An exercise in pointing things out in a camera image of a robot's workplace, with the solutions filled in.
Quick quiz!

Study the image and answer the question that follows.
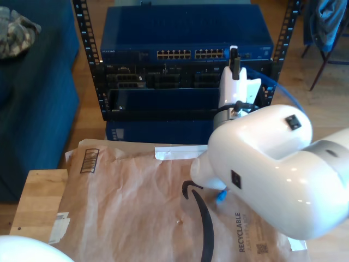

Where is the blue network cable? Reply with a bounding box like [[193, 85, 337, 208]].
[[215, 67, 308, 206]]

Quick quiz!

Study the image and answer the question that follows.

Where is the black rack server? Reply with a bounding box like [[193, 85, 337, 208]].
[[103, 63, 269, 90]]

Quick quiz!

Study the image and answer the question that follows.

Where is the black rack shelf tray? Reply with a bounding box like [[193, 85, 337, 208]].
[[107, 86, 269, 121]]

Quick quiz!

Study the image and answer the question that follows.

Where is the dark blue flat device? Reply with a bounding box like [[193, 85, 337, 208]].
[[105, 118, 216, 145]]

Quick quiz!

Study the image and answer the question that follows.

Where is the dark metal chair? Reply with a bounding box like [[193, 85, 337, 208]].
[[301, 0, 349, 92]]

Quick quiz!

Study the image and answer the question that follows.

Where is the brown paper mailer bag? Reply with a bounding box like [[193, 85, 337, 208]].
[[47, 138, 311, 262]]

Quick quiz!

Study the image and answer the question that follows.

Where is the short white tape strip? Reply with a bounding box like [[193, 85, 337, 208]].
[[288, 237, 308, 251]]

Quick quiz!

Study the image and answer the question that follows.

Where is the blue sofa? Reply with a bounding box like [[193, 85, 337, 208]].
[[0, 0, 80, 204]]

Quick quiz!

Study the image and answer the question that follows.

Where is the camouflage cloth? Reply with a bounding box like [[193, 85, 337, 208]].
[[0, 7, 42, 60]]

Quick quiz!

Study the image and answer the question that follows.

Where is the white shipping label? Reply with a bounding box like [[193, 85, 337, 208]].
[[48, 212, 71, 245]]

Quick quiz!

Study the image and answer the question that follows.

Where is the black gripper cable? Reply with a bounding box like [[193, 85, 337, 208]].
[[233, 100, 261, 113]]

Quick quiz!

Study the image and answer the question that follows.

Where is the blue network switch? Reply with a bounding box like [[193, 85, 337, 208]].
[[100, 5, 274, 65]]

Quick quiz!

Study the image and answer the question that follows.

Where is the black rack frame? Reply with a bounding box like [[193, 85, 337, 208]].
[[71, 0, 303, 122]]

